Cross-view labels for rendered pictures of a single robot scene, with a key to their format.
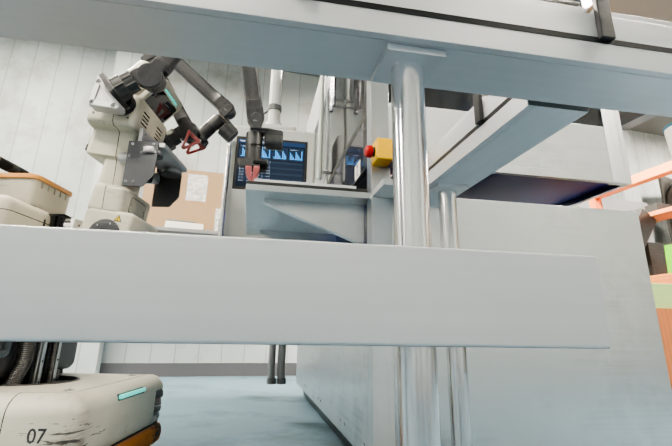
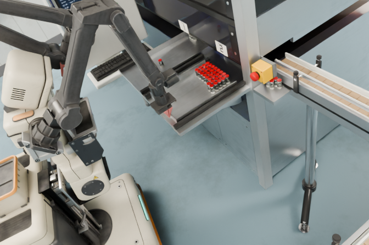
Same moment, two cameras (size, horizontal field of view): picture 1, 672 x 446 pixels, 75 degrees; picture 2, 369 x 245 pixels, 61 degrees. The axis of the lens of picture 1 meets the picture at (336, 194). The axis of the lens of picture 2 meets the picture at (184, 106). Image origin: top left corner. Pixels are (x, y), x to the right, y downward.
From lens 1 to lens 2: 1.51 m
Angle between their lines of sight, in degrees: 60
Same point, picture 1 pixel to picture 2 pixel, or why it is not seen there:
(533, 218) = (337, 40)
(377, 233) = (257, 107)
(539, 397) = (324, 119)
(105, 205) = (81, 177)
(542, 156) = not seen: outside the picture
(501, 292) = not seen: outside the picture
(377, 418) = (264, 170)
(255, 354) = not seen: hidden behind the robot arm
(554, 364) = not seen: hidden behind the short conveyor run
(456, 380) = (311, 166)
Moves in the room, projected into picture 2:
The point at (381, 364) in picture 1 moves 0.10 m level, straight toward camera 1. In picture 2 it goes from (264, 154) to (273, 167)
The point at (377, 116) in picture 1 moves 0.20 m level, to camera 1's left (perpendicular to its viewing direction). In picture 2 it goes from (250, 35) to (206, 55)
